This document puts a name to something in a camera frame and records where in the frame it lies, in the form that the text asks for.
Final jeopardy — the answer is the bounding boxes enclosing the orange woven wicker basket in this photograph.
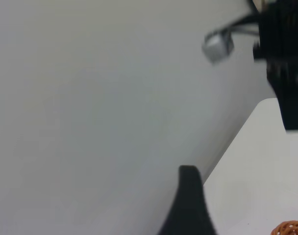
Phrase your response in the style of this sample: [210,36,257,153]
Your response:
[271,220,298,235]

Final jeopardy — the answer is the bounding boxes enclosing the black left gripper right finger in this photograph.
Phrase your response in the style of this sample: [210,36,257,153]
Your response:
[187,165,218,235]

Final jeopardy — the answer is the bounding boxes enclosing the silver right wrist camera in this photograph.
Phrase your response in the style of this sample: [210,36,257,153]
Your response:
[201,28,235,65]

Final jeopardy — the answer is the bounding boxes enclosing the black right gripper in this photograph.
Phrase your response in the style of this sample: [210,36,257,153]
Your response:
[252,0,298,131]

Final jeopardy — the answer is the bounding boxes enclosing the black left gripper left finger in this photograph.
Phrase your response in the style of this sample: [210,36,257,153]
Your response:
[155,165,189,235]

